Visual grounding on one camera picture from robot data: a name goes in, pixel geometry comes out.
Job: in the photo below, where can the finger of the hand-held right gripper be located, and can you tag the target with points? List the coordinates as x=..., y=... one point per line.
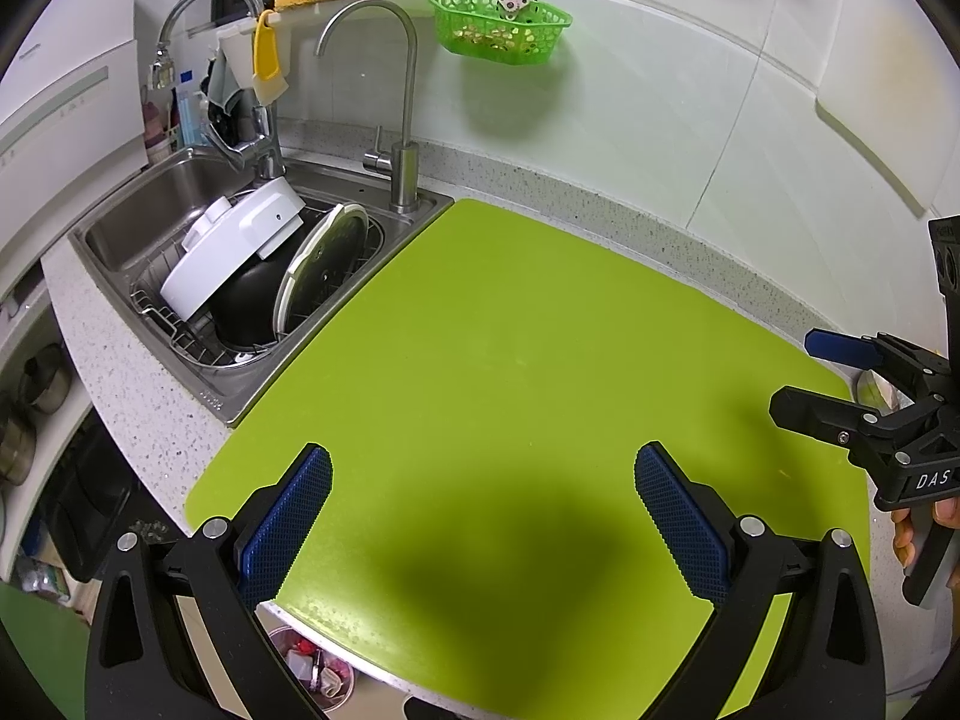
x=840, y=347
x=817, y=409

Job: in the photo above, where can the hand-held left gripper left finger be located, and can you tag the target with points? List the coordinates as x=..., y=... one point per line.
x=289, y=517

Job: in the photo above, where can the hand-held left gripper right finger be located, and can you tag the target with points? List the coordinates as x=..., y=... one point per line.
x=682, y=517

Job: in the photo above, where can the trash bin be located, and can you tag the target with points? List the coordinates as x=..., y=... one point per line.
x=315, y=667

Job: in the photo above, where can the person's right hand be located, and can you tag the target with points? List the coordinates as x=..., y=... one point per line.
x=904, y=536

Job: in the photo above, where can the black inner pot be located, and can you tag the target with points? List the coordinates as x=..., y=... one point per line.
x=247, y=307

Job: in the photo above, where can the green table mat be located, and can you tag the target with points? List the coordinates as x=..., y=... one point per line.
x=525, y=352

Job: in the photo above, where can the blue packet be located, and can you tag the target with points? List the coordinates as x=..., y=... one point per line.
x=45, y=570

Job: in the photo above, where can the round pot lid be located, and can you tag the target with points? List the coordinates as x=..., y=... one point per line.
x=322, y=262

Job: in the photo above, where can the white cooker lid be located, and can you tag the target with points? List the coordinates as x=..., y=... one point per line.
x=232, y=247

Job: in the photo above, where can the steel pot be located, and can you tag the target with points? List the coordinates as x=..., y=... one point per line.
x=15, y=442
x=46, y=382

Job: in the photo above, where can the steel kitchen sink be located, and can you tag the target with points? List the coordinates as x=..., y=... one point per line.
x=142, y=217

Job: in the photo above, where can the chrome gooseneck faucet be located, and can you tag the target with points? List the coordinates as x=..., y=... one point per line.
x=405, y=172

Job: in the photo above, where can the chrome mixer faucet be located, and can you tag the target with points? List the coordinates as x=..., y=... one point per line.
x=262, y=142

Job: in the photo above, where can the pink bottle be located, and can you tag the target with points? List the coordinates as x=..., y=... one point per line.
x=155, y=135

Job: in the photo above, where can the blue dish soap bottle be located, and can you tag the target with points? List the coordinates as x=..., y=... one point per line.
x=191, y=116

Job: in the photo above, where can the grey cloth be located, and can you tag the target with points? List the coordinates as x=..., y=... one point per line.
x=223, y=90

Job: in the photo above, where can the white hanging holder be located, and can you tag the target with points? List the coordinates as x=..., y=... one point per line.
x=238, y=52

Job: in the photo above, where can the white suction hook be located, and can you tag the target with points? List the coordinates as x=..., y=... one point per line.
x=512, y=6

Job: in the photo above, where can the green plastic basket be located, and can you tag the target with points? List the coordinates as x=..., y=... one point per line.
x=457, y=37

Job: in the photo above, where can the white wall appliance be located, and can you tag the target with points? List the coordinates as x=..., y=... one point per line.
x=60, y=127

